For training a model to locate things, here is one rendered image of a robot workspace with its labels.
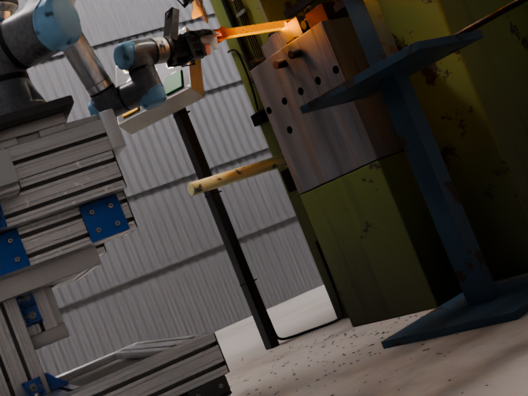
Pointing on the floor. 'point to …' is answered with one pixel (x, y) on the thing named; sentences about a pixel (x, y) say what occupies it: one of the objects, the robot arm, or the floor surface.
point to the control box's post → (227, 232)
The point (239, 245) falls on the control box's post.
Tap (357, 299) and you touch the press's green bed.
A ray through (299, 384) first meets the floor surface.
